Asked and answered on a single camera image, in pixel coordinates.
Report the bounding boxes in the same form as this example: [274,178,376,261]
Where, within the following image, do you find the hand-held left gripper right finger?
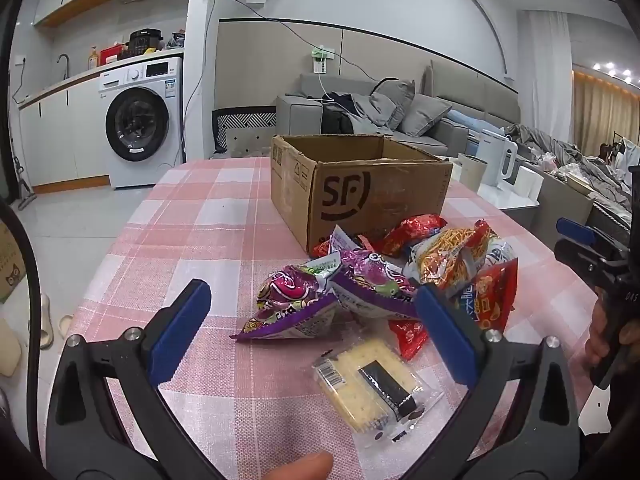
[415,284,582,480]

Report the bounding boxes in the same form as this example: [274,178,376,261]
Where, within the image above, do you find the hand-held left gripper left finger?
[45,279,213,480]

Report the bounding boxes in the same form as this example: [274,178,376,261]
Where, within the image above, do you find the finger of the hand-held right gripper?
[556,217,629,259]
[553,241,602,287]

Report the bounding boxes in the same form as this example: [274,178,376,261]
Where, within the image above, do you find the noodle snack bag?
[406,219,517,300]

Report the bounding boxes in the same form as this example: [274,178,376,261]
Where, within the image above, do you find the brown cardboard box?
[270,134,454,256]

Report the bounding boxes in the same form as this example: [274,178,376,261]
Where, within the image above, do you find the person's right hand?
[585,303,636,373]

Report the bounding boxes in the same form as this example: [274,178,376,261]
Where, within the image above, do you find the person's left hand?
[264,451,335,480]

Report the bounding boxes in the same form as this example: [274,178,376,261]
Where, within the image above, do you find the orange cartoon snack packet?
[459,259,519,332]

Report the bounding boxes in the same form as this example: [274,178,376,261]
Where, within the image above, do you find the white paper roll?
[515,165,544,199]

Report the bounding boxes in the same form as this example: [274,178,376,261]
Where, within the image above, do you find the grey crumpled blanket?
[504,124,633,228]

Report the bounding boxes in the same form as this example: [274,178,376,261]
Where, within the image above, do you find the white coffee table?
[476,180,545,217]

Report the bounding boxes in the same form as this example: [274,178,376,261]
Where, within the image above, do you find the pink checked tablecloth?
[65,156,617,480]

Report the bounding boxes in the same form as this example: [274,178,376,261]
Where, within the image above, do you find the purple snack packet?
[327,246,424,322]
[231,264,342,344]

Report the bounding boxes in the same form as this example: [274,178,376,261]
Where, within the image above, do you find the clear cracker packet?
[311,337,445,447]

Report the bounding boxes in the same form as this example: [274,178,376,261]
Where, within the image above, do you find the red crinkled snack packet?
[379,214,449,260]

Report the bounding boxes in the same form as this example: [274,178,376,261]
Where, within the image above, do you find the white electric kettle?
[479,128,519,187]

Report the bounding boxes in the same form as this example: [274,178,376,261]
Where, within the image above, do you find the white cup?
[458,153,489,193]

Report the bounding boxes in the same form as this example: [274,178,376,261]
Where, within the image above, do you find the yellow curtain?
[572,64,640,162]

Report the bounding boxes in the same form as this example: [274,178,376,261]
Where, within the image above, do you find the grey sofa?
[276,59,522,159]

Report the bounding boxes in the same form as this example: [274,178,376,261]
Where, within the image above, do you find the printed floor carton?
[0,220,29,304]

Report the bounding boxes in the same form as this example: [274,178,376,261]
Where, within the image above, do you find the grey pillow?
[371,78,417,132]
[399,93,454,138]

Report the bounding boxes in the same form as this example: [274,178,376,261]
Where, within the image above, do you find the floor mop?
[12,155,39,211]

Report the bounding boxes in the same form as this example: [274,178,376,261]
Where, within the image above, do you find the white washing machine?
[96,57,184,192]

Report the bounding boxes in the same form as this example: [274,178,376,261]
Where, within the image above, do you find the patterned stool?
[212,107,278,155]

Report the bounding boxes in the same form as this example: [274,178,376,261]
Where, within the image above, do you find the white kitchen cabinet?
[19,67,117,192]

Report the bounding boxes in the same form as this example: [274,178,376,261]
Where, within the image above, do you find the dark clothing pile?
[321,91,382,136]

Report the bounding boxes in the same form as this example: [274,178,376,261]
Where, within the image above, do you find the black pressure cooker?
[128,28,164,57]

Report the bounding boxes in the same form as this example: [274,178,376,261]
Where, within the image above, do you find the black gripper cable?
[0,194,52,461]

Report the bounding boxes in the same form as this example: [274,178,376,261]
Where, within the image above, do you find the wall socket holder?
[310,45,337,76]

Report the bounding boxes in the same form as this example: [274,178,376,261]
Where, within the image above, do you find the black wall cable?
[214,0,386,83]

